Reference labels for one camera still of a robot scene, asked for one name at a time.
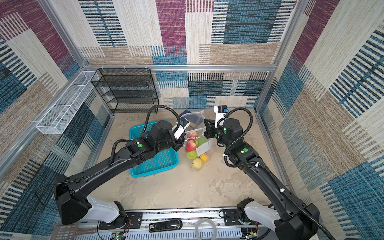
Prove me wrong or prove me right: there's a clear zip top bag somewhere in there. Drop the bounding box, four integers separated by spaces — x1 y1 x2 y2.
180 110 212 170

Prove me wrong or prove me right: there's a red apple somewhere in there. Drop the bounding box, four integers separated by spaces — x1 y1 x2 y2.
185 140 198 153

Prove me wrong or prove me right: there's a teal plastic basket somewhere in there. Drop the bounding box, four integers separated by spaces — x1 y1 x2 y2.
129 121 180 178

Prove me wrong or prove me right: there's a green lime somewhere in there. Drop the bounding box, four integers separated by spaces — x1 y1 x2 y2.
187 150 198 161

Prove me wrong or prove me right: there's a pink peach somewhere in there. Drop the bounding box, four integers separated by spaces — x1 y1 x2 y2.
187 132 199 141

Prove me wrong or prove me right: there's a small orange fruit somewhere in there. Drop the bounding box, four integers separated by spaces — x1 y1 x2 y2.
200 154 209 163

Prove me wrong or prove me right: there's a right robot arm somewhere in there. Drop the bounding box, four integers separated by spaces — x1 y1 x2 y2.
204 119 334 240

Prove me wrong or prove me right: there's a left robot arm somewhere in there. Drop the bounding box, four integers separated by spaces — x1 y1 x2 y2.
54 118 190 229

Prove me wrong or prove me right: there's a blue book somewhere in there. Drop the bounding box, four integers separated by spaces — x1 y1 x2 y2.
179 110 205 131

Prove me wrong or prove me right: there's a black remote device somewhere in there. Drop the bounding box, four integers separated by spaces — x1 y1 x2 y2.
149 219 183 233

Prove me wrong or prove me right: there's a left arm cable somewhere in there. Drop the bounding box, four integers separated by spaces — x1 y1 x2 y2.
143 104 181 136

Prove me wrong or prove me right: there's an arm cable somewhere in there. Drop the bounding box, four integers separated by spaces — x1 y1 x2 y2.
143 104 181 136
221 107 337 240

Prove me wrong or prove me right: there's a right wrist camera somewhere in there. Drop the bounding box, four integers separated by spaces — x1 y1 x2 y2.
214 105 228 128

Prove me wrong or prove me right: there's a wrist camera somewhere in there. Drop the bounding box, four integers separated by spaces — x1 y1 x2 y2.
172 117 190 140
214 105 228 128

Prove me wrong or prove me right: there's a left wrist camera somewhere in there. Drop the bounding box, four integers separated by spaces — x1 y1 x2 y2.
172 117 190 140

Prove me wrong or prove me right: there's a black wire shelf rack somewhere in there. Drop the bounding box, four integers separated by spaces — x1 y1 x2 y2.
91 68 159 114

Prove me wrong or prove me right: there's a clear tubing ring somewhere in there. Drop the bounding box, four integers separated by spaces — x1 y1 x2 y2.
194 218 218 240

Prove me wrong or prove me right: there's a white mesh wall tray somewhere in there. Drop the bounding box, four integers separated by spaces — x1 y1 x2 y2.
36 71 95 135

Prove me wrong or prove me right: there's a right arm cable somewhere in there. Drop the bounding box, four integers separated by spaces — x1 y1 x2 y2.
221 107 337 240

